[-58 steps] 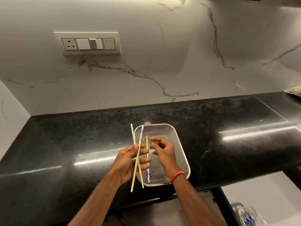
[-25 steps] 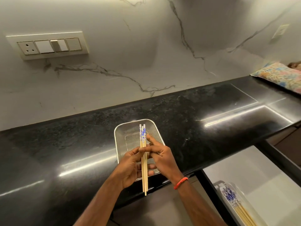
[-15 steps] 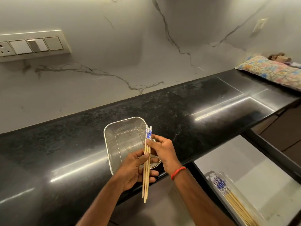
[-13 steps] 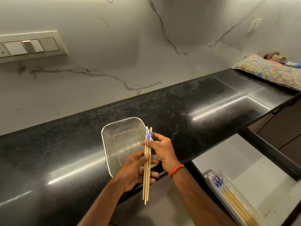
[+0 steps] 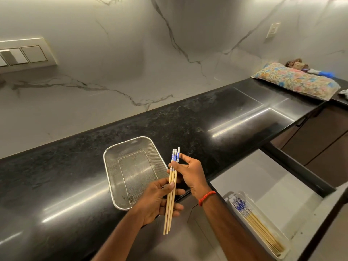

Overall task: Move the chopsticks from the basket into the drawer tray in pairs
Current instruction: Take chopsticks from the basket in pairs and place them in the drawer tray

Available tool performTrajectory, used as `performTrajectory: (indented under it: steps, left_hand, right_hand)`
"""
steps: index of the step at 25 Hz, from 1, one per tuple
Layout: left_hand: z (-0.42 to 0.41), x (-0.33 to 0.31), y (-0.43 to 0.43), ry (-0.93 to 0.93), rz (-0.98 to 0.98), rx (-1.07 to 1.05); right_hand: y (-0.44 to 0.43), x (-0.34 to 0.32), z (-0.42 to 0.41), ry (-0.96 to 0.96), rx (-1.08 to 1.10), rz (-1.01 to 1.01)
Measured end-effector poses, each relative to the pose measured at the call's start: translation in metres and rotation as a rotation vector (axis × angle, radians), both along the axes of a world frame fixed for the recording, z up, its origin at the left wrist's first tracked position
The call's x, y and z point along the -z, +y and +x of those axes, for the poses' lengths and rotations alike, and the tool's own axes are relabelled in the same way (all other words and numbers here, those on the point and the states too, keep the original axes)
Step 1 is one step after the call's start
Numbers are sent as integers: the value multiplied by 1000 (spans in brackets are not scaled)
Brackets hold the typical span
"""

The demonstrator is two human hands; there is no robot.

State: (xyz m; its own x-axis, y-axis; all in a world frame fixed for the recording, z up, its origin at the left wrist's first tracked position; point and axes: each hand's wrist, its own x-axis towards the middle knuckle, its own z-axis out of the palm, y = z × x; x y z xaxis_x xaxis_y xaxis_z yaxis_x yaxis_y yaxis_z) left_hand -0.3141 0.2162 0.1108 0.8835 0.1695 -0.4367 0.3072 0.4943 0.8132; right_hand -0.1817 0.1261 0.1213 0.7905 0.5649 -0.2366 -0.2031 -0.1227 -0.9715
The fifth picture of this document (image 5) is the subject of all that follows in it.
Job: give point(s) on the person's left hand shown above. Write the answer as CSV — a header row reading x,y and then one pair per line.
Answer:
x,y
152,201

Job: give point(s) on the person's right hand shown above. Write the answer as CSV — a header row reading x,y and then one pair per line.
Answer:
x,y
193,176

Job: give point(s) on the blue patterned bamboo chopstick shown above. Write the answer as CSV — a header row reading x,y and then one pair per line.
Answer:
x,y
165,222
170,222

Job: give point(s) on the metal mesh tray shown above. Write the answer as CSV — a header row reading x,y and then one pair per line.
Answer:
x,y
122,149

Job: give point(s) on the white drawer with brown front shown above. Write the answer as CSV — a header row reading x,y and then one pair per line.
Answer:
x,y
258,171

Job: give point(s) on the bundle of patterned chopsticks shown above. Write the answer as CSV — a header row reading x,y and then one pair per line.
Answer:
x,y
258,226

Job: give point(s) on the person's right forearm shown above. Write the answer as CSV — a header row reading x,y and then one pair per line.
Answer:
x,y
233,233

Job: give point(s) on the person's left forearm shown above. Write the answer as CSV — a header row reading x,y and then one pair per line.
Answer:
x,y
119,239

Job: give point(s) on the red wrist band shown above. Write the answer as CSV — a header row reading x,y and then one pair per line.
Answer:
x,y
208,196

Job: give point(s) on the white plastic cutlery box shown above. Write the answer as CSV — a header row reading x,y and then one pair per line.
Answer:
x,y
261,212

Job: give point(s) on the brown cabinet door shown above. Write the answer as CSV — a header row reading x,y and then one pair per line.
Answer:
x,y
285,135
318,133
331,163

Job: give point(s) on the floral pillow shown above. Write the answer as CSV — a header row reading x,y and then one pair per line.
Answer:
x,y
296,80

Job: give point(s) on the white crumpled cloth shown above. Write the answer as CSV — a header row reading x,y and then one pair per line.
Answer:
x,y
344,92

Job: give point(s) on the white wall outlet plate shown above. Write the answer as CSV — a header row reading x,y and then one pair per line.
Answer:
x,y
273,30

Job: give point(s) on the beige wall switch panel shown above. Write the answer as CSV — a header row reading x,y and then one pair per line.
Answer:
x,y
27,66

